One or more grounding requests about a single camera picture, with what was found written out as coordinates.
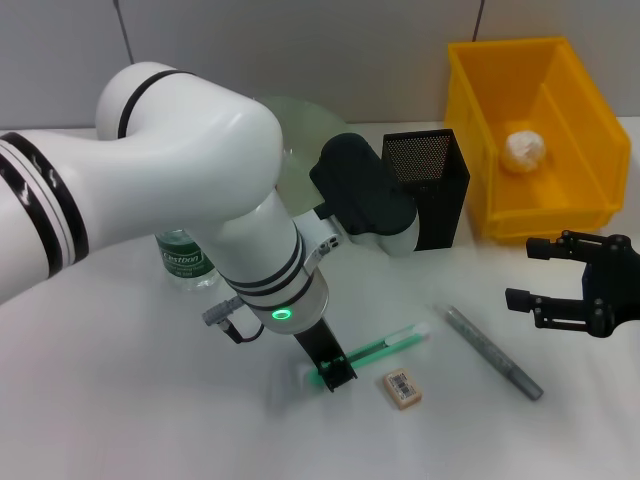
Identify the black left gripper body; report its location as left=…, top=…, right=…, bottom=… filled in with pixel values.
left=292, top=318, right=347, bottom=371

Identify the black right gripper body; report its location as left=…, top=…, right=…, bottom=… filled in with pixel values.
left=581, top=232, right=640, bottom=340

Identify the green utility knife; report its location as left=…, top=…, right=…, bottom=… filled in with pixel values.
left=303, top=322, right=433, bottom=389

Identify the beige barcode eraser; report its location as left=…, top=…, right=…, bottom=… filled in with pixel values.
left=382, top=368, right=425, bottom=412

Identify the grey glitter pen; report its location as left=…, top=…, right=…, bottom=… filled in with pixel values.
left=432, top=303, right=545, bottom=401

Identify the white paper ball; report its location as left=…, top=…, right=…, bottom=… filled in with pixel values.
left=502, top=130, right=547, bottom=174

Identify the clear green-label water bottle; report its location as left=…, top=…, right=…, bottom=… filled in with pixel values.
left=156, top=227, right=220, bottom=292

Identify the black mesh pen holder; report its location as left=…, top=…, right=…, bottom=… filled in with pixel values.
left=382, top=128, right=472, bottom=252

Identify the clear wavy glass fruit bowl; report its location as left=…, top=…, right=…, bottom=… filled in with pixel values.
left=253, top=94, right=351, bottom=217

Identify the yellow plastic storage bin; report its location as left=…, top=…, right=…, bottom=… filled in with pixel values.
left=446, top=35, right=632, bottom=245

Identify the left wrist connector cable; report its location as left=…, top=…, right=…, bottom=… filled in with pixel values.
left=201, top=294, right=266, bottom=346

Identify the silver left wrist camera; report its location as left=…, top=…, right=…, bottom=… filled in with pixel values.
left=308, top=132, right=419, bottom=257

